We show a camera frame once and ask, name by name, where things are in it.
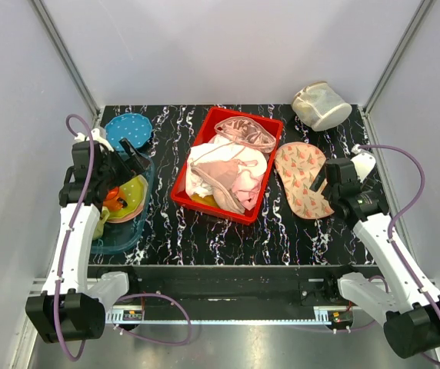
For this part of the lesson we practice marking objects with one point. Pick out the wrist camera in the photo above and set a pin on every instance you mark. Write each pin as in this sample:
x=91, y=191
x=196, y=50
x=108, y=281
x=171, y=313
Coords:
x=98, y=135
x=364, y=163

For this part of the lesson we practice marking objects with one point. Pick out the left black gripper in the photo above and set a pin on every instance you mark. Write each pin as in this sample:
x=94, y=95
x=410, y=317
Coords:
x=135, y=162

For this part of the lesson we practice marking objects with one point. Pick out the red plastic bin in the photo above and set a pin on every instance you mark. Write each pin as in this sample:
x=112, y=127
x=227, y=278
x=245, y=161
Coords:
x=205, y=134

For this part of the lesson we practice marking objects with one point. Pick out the cream cup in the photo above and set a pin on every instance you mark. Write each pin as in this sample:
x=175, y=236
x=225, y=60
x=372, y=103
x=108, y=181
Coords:
x=99, y=228

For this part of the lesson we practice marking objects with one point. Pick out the pink plate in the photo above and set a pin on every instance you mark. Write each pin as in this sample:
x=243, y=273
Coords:
x=131, y=211

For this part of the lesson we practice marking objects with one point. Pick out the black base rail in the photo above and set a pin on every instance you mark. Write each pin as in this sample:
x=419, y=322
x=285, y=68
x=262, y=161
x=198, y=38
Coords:
x=238, y=293

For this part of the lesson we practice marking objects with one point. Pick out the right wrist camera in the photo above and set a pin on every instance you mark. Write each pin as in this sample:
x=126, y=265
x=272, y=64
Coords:
x=364, y=163

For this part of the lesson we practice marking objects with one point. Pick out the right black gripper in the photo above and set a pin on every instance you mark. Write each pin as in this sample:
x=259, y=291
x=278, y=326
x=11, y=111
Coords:
x=318, y=180

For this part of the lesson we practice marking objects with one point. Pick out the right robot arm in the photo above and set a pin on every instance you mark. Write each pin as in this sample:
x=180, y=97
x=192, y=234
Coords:
x=409, y=311

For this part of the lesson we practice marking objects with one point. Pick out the beige bra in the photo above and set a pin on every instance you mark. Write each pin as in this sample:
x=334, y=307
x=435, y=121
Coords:
x=221, y=176

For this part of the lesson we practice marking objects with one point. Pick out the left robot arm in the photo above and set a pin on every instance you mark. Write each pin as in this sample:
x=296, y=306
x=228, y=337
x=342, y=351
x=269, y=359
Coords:
x=67, y=309

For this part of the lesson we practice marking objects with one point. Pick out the blue polka dot plate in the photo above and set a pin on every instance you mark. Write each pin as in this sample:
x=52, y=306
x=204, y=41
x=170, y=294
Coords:
x=136, y=128

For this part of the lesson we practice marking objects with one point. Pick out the light pink bra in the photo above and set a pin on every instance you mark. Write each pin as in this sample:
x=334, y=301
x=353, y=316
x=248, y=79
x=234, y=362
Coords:
x=251, y=169

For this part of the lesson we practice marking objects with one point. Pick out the white cloth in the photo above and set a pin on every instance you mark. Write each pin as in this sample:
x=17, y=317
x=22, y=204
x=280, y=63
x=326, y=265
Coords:
x=204, y=153

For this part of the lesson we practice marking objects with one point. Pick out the clear blue plastic container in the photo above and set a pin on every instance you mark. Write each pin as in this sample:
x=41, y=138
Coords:
x=118, y=238

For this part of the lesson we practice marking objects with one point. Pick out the floral pink oven mitt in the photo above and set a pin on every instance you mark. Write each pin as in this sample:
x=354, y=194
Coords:
x=298, y=164

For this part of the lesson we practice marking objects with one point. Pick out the orange plastic cup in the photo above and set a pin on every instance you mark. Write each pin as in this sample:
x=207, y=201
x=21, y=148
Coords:
x=115, y=200

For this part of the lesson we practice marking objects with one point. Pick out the white mesh laundry bag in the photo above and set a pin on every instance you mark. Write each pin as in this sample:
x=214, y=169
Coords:
x=319, y=107

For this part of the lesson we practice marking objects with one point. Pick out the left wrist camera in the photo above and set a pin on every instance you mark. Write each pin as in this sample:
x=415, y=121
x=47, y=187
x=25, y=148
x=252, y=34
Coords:
x=98, y=135

